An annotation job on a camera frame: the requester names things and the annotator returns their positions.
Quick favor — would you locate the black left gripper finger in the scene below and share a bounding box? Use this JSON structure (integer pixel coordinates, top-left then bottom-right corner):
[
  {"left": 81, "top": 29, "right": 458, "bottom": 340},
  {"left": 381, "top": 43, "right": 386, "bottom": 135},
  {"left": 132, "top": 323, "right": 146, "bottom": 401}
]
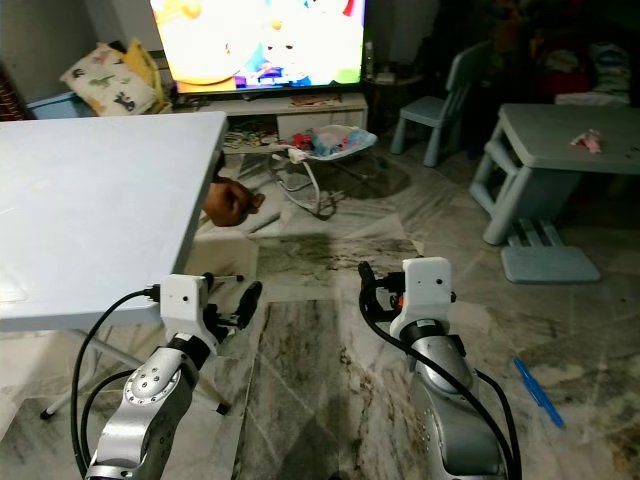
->
[{"left": 232, "top": 281, "right": 263, "bottom": 333}]

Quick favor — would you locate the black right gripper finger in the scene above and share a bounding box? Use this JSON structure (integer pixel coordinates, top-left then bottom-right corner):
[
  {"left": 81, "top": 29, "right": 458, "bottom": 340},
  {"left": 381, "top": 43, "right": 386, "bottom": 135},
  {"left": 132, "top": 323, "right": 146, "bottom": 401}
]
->
[{"left": 357, "top": 262, "right": 391, "bottom": 326}]

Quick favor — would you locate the brown round plush toy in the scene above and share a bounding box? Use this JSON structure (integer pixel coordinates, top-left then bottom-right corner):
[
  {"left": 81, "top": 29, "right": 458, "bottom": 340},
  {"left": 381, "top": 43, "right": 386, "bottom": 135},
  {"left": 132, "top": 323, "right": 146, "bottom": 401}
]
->
[{"left": 203, "top": 178, "right": 267, "bottom": 233}]

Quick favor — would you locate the baby bouncer seat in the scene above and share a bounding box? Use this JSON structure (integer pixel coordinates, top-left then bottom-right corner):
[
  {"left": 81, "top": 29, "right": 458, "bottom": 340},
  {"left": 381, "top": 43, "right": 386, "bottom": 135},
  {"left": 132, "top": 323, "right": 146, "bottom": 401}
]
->
[{"left": 260, "top": 122, "right": 381, "bottom": 216}]

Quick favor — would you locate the light blue step stool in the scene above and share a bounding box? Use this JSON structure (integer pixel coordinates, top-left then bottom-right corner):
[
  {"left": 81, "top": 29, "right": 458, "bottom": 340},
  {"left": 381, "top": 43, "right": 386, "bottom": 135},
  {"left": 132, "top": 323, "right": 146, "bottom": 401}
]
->
[{"left": 500, "top": 220, "right": 603, "bottom": 285}]

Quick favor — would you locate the white folding table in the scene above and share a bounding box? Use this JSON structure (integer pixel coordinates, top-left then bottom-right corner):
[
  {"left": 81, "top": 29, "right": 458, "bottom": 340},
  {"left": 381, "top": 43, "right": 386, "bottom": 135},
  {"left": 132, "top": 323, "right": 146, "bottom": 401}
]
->
[{"left": 0, "top": 111, "right": 231, "bottom": 421}]

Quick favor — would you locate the blue plastic stick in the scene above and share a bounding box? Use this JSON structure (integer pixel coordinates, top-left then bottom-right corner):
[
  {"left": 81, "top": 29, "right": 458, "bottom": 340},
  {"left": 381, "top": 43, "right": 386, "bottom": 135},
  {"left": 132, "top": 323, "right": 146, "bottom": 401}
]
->
[{"left": 511, "top": 356, "right": 567, "bottom": 430}]

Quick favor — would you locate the white television stand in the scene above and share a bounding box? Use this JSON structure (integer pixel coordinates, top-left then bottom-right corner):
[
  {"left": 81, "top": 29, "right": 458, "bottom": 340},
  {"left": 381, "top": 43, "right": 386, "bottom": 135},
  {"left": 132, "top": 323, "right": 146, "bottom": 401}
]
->
[{"left": 175, "top": 92, "right": 369, "bottom": 151}]

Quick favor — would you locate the light blue kids chair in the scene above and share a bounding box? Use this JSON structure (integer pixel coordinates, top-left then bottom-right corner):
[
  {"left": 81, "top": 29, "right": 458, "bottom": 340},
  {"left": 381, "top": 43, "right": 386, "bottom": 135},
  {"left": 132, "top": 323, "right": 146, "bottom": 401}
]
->
[{"left": 392, "top": 40, "right": 496, "bottom": 168}]

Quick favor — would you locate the grey blue kids table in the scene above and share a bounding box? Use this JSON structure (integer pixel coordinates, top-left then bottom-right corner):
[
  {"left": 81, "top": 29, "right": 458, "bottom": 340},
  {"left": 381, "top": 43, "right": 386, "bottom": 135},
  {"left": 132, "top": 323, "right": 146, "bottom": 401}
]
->
[{"left": 470, "top": 103, "right": 640, "bottom": 246}]

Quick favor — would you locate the small pink toy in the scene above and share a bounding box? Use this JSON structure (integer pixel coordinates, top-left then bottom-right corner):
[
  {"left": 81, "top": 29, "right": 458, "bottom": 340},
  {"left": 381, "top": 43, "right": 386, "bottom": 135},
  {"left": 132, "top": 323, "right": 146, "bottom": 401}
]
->
[{"left": 570, "top": 130, "right": 606, "bottom": 157}]

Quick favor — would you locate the yellow pillow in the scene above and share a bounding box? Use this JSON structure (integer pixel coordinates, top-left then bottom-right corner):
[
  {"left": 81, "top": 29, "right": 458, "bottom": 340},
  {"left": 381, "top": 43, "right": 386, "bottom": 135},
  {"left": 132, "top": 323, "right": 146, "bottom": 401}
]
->
[{"left": 125, "top": 38, "right": 173, "bottom": 109}]

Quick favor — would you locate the white dinosaur print pillow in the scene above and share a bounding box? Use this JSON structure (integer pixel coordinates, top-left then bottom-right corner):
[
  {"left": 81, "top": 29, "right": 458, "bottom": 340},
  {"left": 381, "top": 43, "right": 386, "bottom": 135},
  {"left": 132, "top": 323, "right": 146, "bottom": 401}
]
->
[{"left": 60, "top": 42, "right": 161, "bottom": 116}]

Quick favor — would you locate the flat screen television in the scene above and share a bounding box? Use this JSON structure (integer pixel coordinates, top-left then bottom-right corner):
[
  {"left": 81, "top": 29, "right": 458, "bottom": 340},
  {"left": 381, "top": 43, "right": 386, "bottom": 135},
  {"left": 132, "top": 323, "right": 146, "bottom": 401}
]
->
[{"left": 150, "top": 0, "right": 366, "bottom": 99}]

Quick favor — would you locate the light blue storage box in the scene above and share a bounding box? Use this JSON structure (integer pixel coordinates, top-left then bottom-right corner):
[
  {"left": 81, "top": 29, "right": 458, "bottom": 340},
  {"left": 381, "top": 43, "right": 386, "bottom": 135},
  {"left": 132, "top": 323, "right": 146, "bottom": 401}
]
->
[{"left": 25, "top": 90, "right": 89, "bottom": 119}]

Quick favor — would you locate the short red tiled pillar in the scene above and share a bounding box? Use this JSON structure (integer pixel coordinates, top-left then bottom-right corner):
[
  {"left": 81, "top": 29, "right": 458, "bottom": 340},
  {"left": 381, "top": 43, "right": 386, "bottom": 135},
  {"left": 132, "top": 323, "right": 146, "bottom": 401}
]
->
[{"left": 0, "top": 70, "right": 26, "bottom": 121}]

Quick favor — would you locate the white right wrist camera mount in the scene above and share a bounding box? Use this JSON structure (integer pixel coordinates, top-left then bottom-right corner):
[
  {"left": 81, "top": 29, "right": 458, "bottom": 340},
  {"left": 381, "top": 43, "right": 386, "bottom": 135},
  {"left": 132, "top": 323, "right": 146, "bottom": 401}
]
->
[{"left": 395, "top": 257, "right": 454, "bottom": 339}]

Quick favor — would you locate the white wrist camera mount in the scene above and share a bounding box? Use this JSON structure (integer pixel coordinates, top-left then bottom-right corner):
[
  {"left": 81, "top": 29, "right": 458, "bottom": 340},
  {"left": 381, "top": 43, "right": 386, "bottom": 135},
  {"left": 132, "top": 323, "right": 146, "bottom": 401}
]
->
[
  {"left": 158, "top": 275, "right": 223, "bottom": 359},
  {"left": 395, "top": 257, "right": 454, "bottom": 339}
]

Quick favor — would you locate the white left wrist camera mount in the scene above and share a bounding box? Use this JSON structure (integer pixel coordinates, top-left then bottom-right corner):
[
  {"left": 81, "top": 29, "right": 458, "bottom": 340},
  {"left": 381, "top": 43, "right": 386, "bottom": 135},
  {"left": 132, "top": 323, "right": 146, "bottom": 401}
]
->
[{"left": 158, "top": 275, "right": 223, "bottom": 359}]

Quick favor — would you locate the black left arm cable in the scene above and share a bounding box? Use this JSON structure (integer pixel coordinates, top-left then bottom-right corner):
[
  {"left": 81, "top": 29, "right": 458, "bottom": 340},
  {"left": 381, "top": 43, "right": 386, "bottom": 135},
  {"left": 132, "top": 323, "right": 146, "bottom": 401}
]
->
[{"left": 70, "top": 287, "right": 163, "bottom": 479}]

